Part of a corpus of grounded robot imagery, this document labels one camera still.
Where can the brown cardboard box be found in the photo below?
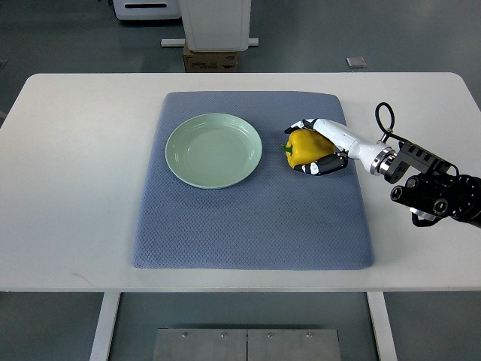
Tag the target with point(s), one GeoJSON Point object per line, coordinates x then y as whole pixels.
{"type": "Point", "coordinates": [209, 62]}

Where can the white machine column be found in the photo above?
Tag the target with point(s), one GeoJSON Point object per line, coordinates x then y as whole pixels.
{"type": "Point", "coordinates": [214, 26]}

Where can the left white table leg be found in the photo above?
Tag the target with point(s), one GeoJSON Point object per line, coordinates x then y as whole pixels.
{"type": "Point", "coordinates": [105, 327]}

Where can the white cabinet with slot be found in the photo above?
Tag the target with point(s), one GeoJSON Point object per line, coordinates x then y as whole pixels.
{"type": "Point", "coordinates": [146, 10]}

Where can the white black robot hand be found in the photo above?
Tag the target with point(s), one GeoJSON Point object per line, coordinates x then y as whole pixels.
{"type": "Point", "coordinates": [376, 158]}

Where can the right white table leg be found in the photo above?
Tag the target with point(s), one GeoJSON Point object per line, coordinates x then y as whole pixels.
{"type": "Point", "coordinates": [381, 326]}

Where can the blue quilted mat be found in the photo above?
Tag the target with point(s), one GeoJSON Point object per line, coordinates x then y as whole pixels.
{"type": "Point", "coordinates": [276, 219]}

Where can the white table leg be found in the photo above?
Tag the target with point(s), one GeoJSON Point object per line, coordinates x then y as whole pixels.
{"type": "Point", "coordinates": [381, 326]}
{"type": "Point", "coordinates": [105, 327]}

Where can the grey floor outlet plate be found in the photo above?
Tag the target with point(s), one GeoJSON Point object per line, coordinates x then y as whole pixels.
{"type": "Point", "coordinates": [356, 62]}

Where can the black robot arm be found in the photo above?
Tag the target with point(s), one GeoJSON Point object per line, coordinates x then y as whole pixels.
{"type": "Point", "coordinates": [431, 187]}

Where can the metal base plate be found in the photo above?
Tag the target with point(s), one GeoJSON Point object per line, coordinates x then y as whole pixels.
{"type": "Point", "coordinates": [247, 344]}

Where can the light green plate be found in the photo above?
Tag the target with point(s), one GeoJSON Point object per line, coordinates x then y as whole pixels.
{"type": "Point", "coordinates": [213, 151]}

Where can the yellow bell pepper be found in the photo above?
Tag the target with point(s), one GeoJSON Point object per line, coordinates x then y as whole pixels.
{"type": "Point", "coordinates": [306, 146]}

